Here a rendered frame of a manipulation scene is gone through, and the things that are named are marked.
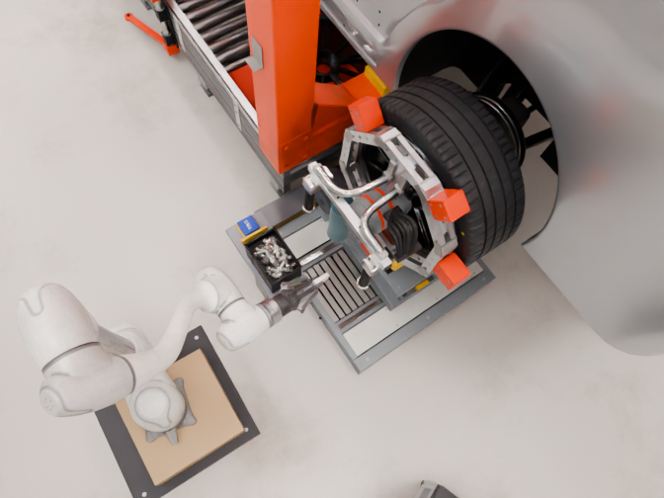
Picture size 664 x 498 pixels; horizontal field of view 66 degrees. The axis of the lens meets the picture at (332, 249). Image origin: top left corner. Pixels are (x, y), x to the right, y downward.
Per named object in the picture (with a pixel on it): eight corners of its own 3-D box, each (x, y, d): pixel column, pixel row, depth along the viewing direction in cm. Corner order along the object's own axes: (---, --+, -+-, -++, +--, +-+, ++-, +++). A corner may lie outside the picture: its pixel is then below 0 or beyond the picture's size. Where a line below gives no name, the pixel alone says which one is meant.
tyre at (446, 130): (535, 112, 141) (389, 51, 186) (470, 150, 134) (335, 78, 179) (522, 273, 186) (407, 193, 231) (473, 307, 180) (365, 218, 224)
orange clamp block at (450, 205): (453, 208, 156) (471, 210, 147) (433, 220, 154) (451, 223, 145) (445, 188, 154) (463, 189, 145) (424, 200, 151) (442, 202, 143)
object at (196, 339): (158, 504, 213) (138, 511, 185) (109, 398, 227) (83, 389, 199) (264, 436, 226) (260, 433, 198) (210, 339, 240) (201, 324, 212)
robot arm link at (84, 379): (143, 383, 120) (117, 334, 122) (71, 414, 104) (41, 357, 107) (118, 407, 126) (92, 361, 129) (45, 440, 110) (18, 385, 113)
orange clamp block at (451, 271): (449, 258, 175) (464, 280, 173) (431, 270, 173) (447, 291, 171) (455, 251, 169) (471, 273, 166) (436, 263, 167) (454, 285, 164)
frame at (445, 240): (429, 283, 197) (476, 222, 146) (415, 291, 195) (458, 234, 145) (348, 177, 212) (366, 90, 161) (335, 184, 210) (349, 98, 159)
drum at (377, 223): (408, 219, 184) (418, 202, 171) (361, 249, 178) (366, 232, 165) (385, 190, 187) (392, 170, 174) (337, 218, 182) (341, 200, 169)
